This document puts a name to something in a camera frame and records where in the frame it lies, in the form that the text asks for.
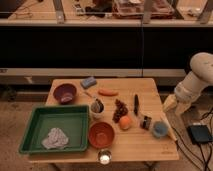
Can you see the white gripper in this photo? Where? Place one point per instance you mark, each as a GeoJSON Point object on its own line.
{"type": "Point", "coordinates": [172, 101]}

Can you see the yellow banana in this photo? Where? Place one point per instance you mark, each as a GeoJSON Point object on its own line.
{"type": "Point", "coordinates": [170, 130]}

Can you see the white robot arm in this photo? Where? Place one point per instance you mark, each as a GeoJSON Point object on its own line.
{"type": "Point", "coordinates": [190, 88]}

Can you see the green plastic tray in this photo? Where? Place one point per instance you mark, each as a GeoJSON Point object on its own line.
{"type": "Point", "coordinates": [73, 120]}

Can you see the blue cup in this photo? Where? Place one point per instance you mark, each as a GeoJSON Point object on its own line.
{"type": "Point", "coordinates": [160, 129]}

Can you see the small dark box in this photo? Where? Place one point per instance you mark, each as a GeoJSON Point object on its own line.
{"type": "Point", "coordinates": [145, 122]}

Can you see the black power box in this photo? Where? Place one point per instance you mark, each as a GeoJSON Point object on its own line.
{"type": "Point", "coordinates": [199, 134]}

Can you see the black marker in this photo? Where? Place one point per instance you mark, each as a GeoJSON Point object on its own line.
{"type": "Point", "coordinates": [136, 104]}

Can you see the wooden folding table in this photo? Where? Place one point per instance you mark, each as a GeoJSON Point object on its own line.
{"type": "Point", "coordinates": [135, 144]}

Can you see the orange fruit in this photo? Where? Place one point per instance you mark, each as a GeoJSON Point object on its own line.
{"type": "Point", "coordinates": [125, 122]}

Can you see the dark grape bunch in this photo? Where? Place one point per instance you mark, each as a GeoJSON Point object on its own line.
{"type": "Point", "coordinates": [121, 110]}

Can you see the orange carrot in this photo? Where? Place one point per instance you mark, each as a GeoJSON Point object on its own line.
{"type": "Point", "coordinates": [109, 93]}

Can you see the white cup with utensil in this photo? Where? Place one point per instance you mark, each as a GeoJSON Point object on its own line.
{"type": "Point", "coordinates": [97, 108]}

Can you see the orange bowl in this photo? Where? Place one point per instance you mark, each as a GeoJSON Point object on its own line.
{"type": "Point", "coordinates": [101, 135]}

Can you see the metal can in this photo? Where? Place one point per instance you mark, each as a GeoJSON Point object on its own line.
{"type": "Point", "coordinates": [104, 156]}

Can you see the blue sponge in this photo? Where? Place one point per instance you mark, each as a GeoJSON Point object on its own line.
{"type": "Point", "coordinates": [88, 82]}

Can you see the purple bowl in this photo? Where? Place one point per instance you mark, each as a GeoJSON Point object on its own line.
{"type": "Point", "coordinates": [65, 93]}

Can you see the crumpled white cloth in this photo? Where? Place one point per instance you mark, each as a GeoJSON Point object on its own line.
{"type": "Point", "coordinates": [56, 138]}

